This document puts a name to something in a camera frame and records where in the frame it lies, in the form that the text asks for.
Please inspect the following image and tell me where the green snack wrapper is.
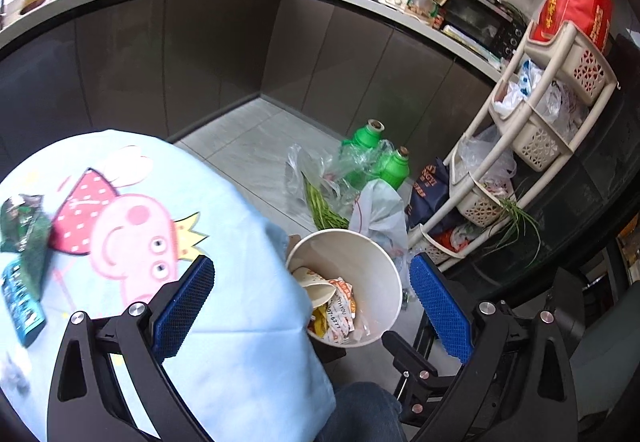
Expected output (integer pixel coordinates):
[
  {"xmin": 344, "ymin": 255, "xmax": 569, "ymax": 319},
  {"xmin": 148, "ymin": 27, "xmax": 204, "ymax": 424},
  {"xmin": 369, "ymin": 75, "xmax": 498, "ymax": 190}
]
[{"xmin": 1, "ymin": 194, "xmax": 52, "ymax": 301}]

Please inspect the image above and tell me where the white paper trash bucket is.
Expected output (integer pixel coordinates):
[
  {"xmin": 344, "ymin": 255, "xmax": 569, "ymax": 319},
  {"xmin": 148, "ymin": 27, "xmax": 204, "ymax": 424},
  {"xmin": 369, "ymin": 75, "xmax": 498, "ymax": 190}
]
[{"xmin": 286, "ymin": 229, "xmax": 402, "ymax": 349}]

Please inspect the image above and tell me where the dark kitchen cabinet counter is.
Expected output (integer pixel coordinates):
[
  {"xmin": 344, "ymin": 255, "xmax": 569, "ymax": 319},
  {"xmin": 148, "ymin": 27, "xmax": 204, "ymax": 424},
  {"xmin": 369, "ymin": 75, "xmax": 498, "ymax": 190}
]
[{"xmin": 1, "ymin": 0, "xmax": 500, "ymax": 170}]

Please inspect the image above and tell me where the blue jeans leg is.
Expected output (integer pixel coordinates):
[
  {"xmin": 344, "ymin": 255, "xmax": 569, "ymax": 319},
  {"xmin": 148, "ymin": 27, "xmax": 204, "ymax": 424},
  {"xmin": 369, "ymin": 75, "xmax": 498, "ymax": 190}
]
[{"xmin": 316, "ymin": 381, "xmax": 407, "ymax": 442}]

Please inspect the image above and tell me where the blue blister pack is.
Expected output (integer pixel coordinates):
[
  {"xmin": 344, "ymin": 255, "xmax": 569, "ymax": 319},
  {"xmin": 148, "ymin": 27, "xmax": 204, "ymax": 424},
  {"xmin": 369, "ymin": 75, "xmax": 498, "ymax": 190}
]
[{"xmin": 1, "ymin": 260, "xmax": 47, "ymax": 348}]

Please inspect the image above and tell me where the paper cup in bucket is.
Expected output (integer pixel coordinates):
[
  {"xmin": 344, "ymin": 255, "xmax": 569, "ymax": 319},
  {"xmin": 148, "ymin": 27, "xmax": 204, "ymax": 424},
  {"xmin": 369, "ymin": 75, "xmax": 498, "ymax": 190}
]
[{"xmin": 292, "ymin": 267, "xmax": 336, "ymax": 309}]

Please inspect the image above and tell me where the white plastic shopping bag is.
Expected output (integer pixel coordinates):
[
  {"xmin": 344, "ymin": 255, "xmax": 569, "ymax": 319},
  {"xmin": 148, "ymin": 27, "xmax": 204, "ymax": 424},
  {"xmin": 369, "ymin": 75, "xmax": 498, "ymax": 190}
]
[{"xmin": 348, "ymin": 179, "xmax": 409, "ymax": 272}]

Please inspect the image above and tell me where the dark blue shopping bag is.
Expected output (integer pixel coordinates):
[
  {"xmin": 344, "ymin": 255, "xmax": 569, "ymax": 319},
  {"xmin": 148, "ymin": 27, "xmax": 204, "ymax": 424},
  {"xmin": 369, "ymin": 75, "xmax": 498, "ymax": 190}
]
[{"xmin": 405, "ymin": 157, "xmax": 449, "ymax": 229}]

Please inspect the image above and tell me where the light blue cartoon tablecloth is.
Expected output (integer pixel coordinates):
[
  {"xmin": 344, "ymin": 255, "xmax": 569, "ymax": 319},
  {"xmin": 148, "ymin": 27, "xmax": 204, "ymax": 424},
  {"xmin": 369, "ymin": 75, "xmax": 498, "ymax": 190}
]
[{"xmin": 1, "ymin": 130, "xmax": 335, "ymax": 441}]

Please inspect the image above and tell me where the green plastic bottle front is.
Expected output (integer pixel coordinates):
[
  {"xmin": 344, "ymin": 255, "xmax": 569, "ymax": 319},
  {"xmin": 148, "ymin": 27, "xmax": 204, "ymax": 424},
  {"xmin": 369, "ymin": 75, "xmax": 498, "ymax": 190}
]
[{"xmin": 378, "ymin": 147, "xmax": 410, "ymax": 190}]

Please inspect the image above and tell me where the green plastic bottle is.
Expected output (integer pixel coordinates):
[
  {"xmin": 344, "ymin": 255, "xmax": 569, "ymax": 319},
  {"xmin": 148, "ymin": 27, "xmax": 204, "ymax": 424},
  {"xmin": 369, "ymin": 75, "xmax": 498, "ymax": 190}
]
[
  {"xmin": 378, "ymin": 147, "xmax": 410, "ymax": 190},
  {"xmin": 338, "ymin": 118, "xmax": 385, "ymax": 190}
]

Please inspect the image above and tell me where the clear bag with green beans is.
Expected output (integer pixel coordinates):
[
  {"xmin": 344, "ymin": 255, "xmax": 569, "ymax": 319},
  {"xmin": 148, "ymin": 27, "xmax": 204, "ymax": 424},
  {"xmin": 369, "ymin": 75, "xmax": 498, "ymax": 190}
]
[{"xmin": 285, "ymin": 139, "xmax": 394, "ymax": 230}]

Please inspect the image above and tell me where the green plastic bottle rear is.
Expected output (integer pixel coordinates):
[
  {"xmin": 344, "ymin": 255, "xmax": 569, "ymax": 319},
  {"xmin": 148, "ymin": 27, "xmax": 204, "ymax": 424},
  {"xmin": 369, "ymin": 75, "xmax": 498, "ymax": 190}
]
[{"xmin": 338, "ymin": 118, "xmax": 385, "ymax": 190}]

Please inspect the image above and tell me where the beige plastic storage rack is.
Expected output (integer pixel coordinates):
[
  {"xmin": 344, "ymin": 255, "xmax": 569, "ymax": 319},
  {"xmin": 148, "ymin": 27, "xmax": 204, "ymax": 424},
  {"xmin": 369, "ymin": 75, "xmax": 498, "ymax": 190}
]
[{"xmin": 408, "ymin": 21, "xmax": 618, "ymax": 271}]

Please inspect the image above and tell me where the black toaster oven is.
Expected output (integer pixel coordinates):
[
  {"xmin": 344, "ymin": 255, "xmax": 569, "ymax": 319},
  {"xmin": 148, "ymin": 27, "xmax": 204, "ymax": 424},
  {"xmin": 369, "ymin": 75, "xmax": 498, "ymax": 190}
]
[{"xmin": 442, "ymin": 0, "xmax": 528, "ymax": 60}]

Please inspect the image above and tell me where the red gift bag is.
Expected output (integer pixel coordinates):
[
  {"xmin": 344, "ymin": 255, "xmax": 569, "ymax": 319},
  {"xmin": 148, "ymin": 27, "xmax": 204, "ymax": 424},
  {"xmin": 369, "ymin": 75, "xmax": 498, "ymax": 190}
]
[{"xmin": 530, "ymin": 0, "xmax": 613, "ymax": 51}]

